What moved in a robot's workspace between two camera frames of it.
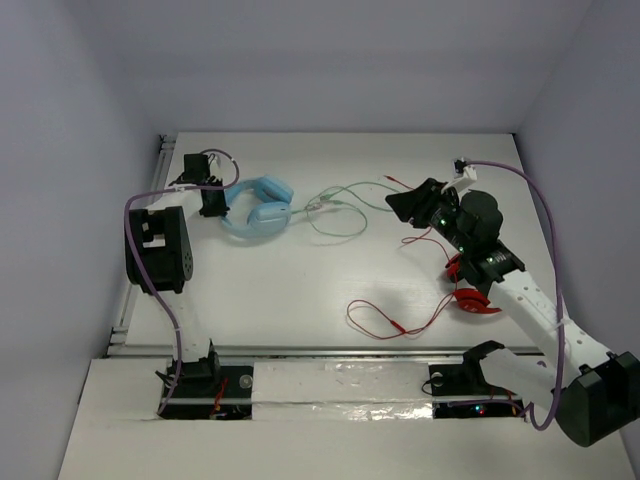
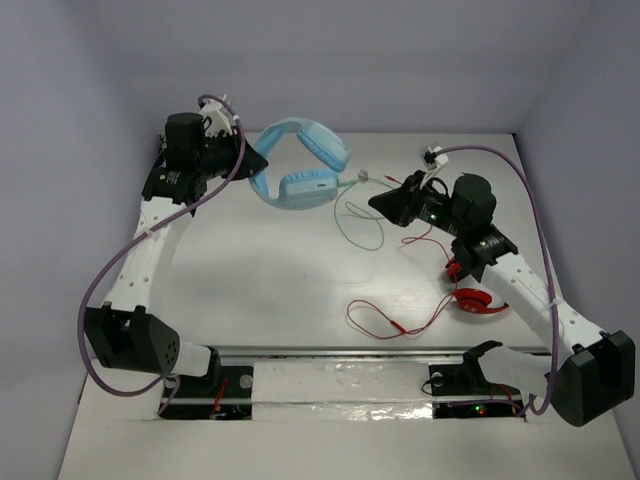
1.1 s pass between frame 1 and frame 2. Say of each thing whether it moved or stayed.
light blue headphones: moved
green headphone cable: moved
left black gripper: moved
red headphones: stayed
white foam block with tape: stayed
